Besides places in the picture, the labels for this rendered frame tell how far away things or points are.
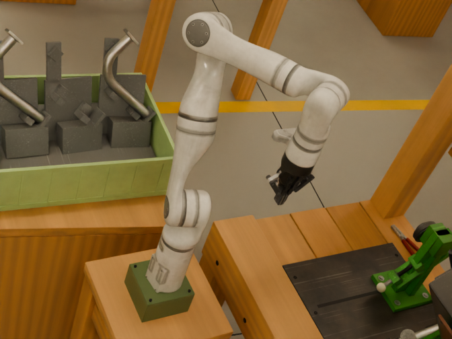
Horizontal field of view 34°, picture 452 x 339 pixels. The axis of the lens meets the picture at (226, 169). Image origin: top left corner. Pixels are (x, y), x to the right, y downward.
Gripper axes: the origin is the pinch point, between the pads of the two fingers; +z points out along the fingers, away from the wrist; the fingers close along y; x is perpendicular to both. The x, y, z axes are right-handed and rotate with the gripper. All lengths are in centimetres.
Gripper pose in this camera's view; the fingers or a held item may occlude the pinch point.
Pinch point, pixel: (280, 197)
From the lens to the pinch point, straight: 178.7
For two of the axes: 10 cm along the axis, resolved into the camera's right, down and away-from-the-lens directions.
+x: -4.0, -7.1, 5.7
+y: 8.7, -1.2, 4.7
